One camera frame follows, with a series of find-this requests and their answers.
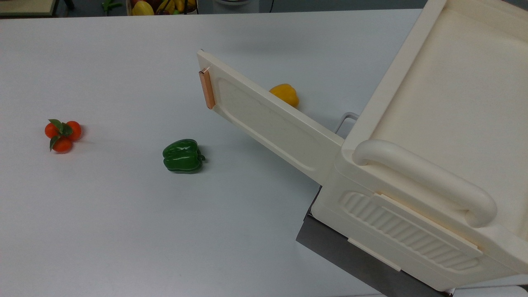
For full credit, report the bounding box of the cream cabinet door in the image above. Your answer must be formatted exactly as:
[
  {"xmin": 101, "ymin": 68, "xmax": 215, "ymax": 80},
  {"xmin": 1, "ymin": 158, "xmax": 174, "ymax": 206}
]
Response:
[{"xmin": 196, "ymin": 49, "xmax": 345, "ymax": 186}]

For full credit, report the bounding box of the cream plastic cabinet body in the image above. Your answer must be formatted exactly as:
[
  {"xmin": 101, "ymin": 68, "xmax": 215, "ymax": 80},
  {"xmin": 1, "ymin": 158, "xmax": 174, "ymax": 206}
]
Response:
[{"xmin": 311, "ymin": 0, "xmax": 528, "ymax": 292}]

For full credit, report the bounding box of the yellow bell pepper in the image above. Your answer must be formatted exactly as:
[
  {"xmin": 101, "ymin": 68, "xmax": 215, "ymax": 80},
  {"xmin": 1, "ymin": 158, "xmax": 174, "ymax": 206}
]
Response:
[{"xmin": 269, "ymin": 83, "xmax": 300, "ymax": 109}]

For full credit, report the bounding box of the green bell pepper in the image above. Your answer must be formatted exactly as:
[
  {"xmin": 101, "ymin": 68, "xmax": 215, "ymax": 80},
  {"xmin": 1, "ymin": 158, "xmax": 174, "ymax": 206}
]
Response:
[{"xmin": 162, "ymin": 139, "xmax": 206, "ymax": 174}]

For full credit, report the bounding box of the fruit basket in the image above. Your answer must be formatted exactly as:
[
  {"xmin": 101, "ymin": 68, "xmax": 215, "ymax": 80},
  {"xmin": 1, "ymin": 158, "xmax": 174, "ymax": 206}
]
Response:
[{"xmin": 125, "ymin": 0, "xmax": 199, "ymax": 16}]

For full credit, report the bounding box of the yellow banana bunch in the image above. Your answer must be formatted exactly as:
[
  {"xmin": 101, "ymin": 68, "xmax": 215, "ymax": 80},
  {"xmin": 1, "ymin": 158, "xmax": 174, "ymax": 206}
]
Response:
[{"xmin": 156, "ymin": 0, "xmax": 187, "ymax": 14}]

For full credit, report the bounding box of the yellow toy fruit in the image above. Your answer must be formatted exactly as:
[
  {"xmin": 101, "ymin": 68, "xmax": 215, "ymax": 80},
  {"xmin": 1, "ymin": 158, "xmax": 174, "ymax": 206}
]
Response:
[{"xmin": 132, "ymin": 0, "xmax": 155, "ymax": 16}]

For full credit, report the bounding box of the orange tangerine cluster with leaves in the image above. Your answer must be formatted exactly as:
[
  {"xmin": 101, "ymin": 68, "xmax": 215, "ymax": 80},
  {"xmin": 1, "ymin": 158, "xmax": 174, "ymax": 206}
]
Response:
[{"xmin": 44, "ymin": 118, "xmax": 83, "ymax": 154}]

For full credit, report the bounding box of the wooden board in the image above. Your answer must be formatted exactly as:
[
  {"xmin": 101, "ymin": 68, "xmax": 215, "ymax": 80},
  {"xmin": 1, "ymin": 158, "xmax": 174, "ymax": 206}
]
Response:
[{"xmin": 0, "ymin": 0, "xmax": 59, "ymax": 17}]

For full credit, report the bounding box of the copper door handle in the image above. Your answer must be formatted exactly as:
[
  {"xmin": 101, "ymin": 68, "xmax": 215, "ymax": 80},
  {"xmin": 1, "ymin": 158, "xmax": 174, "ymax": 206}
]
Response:
[{"xmin": 198, "ymin": 67, "xmax": 216, "ymax": 110}]

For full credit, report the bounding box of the white drawer handle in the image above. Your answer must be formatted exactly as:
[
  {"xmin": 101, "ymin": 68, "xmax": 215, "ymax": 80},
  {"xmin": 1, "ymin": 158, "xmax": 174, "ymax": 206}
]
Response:
[{"xmin": 335, "ymin": 112, "xmax": 360, "ymax": 136}]

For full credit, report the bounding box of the cream cabinet carry handle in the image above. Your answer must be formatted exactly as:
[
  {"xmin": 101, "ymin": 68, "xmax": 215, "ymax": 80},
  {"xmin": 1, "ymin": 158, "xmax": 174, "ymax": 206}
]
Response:
[{"xmin": 351, "ymin": 139, "xmax": 498, "ymax": 229}]

